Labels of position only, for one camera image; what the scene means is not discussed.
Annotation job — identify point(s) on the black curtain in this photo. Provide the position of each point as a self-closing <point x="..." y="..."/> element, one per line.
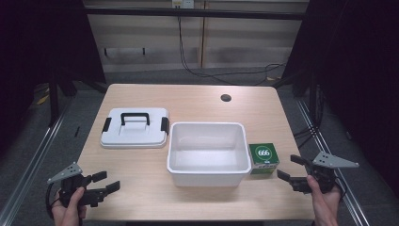
<point x="360" y="78"/>
<point x="37" y="47"/>

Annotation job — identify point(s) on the yellow floor tape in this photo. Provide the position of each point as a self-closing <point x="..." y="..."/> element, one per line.
<point x="43" y="100"/>

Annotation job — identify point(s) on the small green cardboard box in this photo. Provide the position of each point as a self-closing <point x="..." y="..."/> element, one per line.
<point x="263" y="155"/>

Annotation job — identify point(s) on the black horizontal bar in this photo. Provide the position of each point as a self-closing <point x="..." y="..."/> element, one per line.
<point x="194" y="13"/>

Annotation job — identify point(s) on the white plastic storage box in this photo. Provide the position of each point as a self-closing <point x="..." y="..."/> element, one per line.
<point x="207" y="175"/>

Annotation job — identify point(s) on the white wall socket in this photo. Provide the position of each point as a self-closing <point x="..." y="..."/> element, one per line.
<point x="183" y="3"/>

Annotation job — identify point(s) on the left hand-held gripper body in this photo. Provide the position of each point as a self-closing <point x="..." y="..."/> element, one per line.
<point x="67" y="182"/>

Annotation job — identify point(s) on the person's left hand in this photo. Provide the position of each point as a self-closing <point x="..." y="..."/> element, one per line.
<point x="69" y="212"/>

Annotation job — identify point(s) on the person's right hand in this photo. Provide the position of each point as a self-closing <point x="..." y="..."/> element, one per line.
<point x="326" y="204"/>

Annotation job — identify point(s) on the dark round table grommet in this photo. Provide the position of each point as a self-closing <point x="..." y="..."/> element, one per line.
<point x="226" y="97"/>

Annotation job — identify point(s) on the black metal stand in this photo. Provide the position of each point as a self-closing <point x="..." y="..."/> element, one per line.
<point x="54" y="100"/>

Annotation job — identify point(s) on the metal floor rail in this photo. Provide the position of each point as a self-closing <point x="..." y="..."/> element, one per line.
<point x="332" y="150"/>
<point x="28" y="169"/>

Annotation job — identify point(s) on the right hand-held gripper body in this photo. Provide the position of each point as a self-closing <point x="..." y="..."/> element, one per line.
<point x="326" y="175"/>

